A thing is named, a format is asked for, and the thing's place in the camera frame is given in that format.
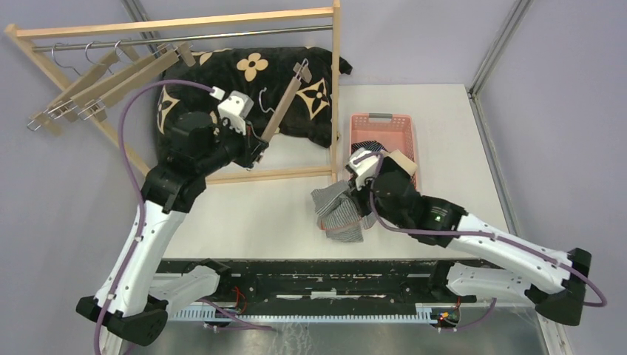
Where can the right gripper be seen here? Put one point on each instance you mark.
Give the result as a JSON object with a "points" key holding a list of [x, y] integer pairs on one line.
{"points": [[358, 195]]}

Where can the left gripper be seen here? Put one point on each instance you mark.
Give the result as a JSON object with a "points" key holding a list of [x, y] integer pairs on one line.
{"points": [[252, 147]]}

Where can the grey striped underwear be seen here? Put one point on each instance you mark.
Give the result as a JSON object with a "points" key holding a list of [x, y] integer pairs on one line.
{"points": [[338, 215]]}

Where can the navy striped underwear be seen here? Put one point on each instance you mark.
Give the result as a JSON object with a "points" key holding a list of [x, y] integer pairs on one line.
{"points": [[372, 146]]}

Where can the wooden clip hanger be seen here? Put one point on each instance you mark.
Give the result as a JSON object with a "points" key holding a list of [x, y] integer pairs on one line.
{"points": [[108, 92], [88, 97], [64, 105], [301, 73]]}

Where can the black underwear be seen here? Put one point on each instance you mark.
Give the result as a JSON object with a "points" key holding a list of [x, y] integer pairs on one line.
{"points": [[405, 163]]}

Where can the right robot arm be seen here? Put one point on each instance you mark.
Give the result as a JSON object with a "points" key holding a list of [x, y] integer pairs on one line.
{"points": [[554, 282]]}

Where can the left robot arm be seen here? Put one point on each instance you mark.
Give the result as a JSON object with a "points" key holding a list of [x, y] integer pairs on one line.
{"points": [[127, 305]]}

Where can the empty wooden clip hanger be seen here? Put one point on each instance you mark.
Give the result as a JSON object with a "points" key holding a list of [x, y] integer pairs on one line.
{"points": [[64, 105]]}

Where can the pink plastic basket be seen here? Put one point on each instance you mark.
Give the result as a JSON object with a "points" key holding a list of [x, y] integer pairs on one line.
{"points": [[394, 131]]}

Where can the metal hanging rod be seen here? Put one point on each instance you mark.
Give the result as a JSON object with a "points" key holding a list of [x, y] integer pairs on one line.
{"points": [[151, 41]]}

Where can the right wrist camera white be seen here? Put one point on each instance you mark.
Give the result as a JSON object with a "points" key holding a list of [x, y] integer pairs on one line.
{"points": [[362, 165]]}

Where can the white cable duct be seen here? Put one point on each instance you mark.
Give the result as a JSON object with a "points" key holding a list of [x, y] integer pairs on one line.
{"points": [[198, 312]]}

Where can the aluminium corner post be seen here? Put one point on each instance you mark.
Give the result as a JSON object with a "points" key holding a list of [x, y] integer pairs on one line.
{"points": [[504, 35]]}

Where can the wooden clothes rack frame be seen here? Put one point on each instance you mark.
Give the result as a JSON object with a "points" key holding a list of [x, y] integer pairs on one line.
{"points": [[24, 40]]}

